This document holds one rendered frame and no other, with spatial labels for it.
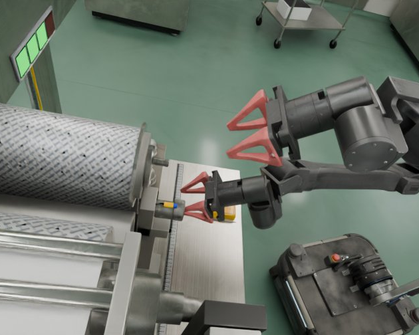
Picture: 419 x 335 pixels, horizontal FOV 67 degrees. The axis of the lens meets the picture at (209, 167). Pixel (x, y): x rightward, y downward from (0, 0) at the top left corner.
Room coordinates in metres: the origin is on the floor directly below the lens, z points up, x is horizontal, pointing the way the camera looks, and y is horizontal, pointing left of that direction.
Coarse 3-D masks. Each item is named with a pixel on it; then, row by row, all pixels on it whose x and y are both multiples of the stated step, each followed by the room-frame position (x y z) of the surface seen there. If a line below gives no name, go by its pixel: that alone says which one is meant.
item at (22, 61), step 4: (24, 48) 0.57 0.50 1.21; (24, 52) 0.56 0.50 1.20; (20, 56) 0.54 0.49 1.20; (24, 56) 0.56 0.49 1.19; (20, 60) 0.54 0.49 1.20; (24, 60) 0.55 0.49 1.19; (28, 60) 0.57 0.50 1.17; (20, 64) 0.53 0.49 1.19; (24, 64) 0.55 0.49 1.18; (28, 64) 0.57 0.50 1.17; (20, 68) 0.53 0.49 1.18; (24, 68) 0.54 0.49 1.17; (20, 72) 0.52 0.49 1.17; (24, 72) 0.54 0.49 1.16
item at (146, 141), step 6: (144, 138) 0.34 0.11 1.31; (150, 138) 0.37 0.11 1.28; (144, 144) 0.33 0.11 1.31; (144, 150) 0.32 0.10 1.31; (144, 156) 0.31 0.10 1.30; (138, 162) 0.30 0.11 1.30; (144, 162) 0.30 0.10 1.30; (138, 168) 0.29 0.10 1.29; (138, 174) 0.28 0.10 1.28; (138, 180) 0.28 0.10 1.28; (138, 186) 0.28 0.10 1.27; (138, 192) 0.27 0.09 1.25; (138, 198) 0.28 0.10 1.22
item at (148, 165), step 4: (148, 148) 0.34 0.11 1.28; (152, 148) 0.34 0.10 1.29; (148, 152) 0.33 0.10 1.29; (152, 152) 0.33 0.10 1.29; (148, 156) 0.32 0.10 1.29; (152, 156) 0.33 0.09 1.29; (148, 160) 0.32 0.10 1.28; (148, 164) 0.31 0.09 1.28; (144, 168) 0.30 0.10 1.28; (148, 168) 0.31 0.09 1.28; (144, 172) 0.30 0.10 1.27; (148, 172) 0.30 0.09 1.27; (144, 176) 0.30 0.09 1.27; (148, 176) 0.30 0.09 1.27; (144, 180) 0.30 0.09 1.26; (148, 180) 0.30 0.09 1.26; (144, 184) 0.29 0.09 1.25; (148, 184) 0.30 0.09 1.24
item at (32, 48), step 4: (32, 40) 0.61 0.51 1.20; (36, 40) 0.63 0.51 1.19; (28, 44) 0.59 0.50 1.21; (32, 44) 0.61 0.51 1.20; (36, 44) 0.63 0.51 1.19; (28, 48) 0.58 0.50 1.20; (32, 48) 0.60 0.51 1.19; (36, 48) 0.62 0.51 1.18; (32, 52) 0.60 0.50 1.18; (36, 52) 0.62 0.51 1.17; (32, 56) 0.59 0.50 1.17; (32, 60) 0.59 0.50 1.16
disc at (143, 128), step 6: (144, 126) 0.35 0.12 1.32; (144, 132) 0.36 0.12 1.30; (138, 138) 0.32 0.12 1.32; (138, 144) 0.31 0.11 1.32; (138, 150) 0.30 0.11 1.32; (138, 156) 0.30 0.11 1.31; (132, 174) 0.27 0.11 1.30; (132, 180) 0.27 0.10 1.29; (132, 186) 0.26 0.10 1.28; (132, 192) 0.26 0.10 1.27; (132, 198) 0.26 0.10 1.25; (132, 204) 0.26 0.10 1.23
